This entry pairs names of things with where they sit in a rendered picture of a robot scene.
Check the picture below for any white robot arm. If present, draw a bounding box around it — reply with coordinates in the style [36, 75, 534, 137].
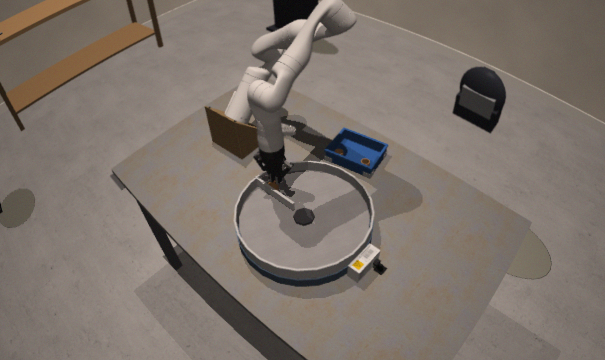
[225, 0, 356, 153]

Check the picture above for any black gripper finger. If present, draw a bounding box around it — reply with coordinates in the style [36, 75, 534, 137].
[254, 151, 275, 183]
[272, 159, 294, 185]

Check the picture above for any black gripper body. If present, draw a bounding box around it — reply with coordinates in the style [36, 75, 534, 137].
[259, 146, 286, 168]

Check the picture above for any blue crate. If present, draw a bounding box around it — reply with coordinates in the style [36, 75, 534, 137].
[325, 128, 388, 178]

